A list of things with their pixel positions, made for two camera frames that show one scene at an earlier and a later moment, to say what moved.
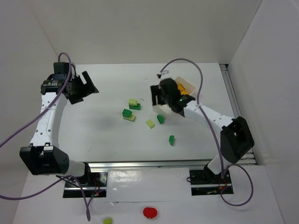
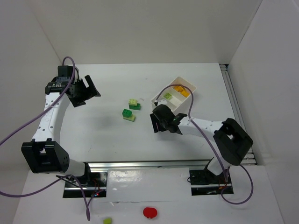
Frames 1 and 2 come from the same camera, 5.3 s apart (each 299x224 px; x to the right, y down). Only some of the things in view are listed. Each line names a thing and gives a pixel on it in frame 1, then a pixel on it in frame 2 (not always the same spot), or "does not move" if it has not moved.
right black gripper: [158, 95] to [154, 123]
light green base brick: [131, 118] does not move
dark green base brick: [137, 107] does not move
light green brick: [133, 101] does not move
